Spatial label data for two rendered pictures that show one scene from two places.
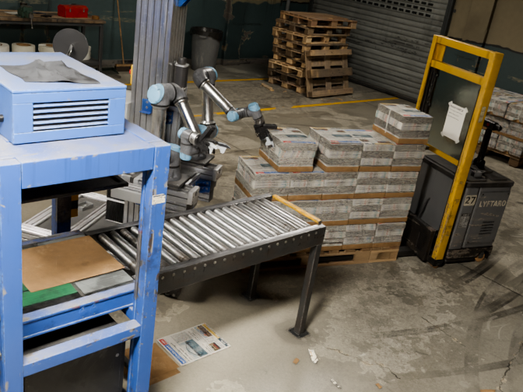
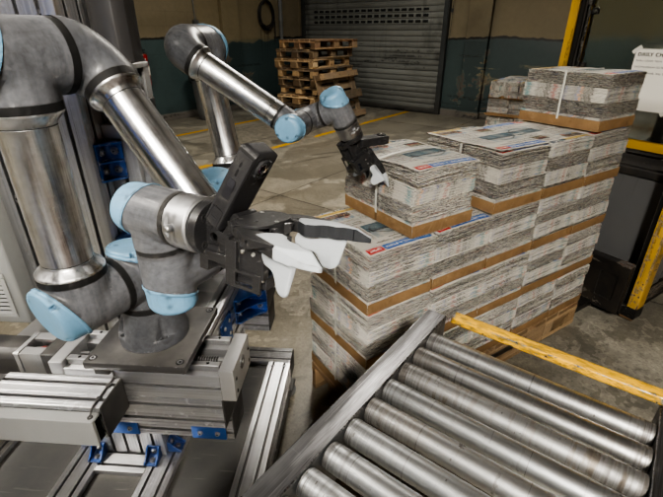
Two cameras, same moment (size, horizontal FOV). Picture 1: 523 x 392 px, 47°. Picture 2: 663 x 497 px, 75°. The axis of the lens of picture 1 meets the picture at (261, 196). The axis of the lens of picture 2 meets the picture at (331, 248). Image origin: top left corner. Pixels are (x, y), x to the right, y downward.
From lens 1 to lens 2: 3.01 m
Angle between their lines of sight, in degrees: 8
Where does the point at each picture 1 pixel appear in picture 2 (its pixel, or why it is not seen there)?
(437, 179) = not seen: hidden behind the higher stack
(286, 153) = (424, 194)
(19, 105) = not seen: outside the picture
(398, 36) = (398, 49)
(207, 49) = not seen: hidden behind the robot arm
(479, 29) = (482, 24)
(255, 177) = (369, 264)
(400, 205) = (587, 240)
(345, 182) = (520, 225)
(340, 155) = (515, 176)
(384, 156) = (576, 161)
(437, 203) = (611, 220)
